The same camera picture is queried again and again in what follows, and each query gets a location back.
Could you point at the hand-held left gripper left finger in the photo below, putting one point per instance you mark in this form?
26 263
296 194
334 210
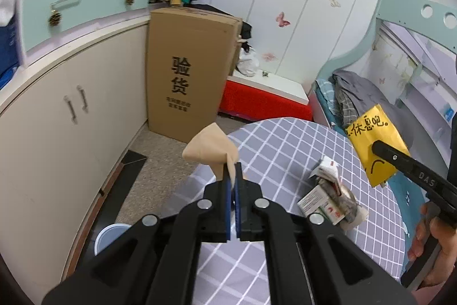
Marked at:
226 208

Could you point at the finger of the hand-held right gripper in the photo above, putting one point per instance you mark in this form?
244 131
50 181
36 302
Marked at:
396 156

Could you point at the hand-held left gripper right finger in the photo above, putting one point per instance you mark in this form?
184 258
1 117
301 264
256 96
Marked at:
238 208

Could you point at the yellow handwritten card box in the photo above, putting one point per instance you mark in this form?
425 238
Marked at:
367 133

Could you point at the beige nylon stocking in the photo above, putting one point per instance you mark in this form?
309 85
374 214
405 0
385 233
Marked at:
210 144

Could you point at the white plastic bin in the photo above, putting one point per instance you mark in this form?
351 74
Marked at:
110 235

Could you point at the person's right hand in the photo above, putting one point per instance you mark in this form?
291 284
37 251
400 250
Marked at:
448 248

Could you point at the folded printed paper leaflet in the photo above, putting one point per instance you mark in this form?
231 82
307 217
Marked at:
326 169

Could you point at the grey plaid clothing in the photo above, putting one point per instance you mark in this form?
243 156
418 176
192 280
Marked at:
360 94

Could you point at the round table with checked cloth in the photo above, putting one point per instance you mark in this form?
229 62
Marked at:
278 147

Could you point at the white green medicine box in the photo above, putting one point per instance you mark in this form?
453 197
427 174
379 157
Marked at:
314 201

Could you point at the red box with white lid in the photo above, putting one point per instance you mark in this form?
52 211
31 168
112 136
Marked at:
264 101

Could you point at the white plastic bag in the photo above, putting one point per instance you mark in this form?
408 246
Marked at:
248 64

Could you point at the faded pink butterfly sticker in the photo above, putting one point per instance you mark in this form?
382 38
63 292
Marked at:
269 57

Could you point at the tall cardboard box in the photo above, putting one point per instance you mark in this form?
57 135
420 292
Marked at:
185 40

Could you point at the black garment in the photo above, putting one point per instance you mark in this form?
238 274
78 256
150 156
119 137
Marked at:
246 30

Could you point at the cream curved cabinet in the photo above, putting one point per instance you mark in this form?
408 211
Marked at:
43 147

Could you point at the blue storage bag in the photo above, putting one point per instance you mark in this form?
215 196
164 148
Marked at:
7 55

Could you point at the teal bed frame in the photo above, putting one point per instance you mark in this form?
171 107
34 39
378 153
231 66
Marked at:
357 51

